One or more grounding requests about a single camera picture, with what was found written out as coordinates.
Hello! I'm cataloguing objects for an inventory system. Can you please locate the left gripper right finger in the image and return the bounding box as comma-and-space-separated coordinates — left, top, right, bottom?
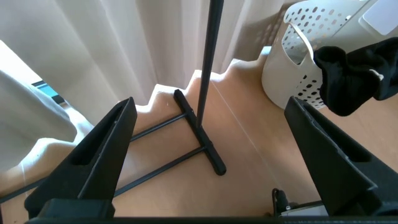
284, 96, 398, 217

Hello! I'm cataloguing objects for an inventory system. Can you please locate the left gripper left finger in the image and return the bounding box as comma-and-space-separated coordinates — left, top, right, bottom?
24, 96, 138, 218

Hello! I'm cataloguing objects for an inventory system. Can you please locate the heap of clothes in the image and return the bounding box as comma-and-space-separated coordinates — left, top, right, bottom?
313, 37, 398, 117

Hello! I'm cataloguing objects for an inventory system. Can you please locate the white laundry basket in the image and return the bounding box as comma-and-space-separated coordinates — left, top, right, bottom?
261, 0, 398, 110

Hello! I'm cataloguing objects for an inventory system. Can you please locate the black clothes rack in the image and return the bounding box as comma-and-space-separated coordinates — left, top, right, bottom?
0, 0, 227, 205

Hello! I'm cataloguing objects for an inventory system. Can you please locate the window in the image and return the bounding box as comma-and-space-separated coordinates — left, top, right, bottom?
30, 80, 66, 106

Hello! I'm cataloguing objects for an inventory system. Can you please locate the beige curtain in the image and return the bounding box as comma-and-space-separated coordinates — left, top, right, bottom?
0, 0, 293, 174

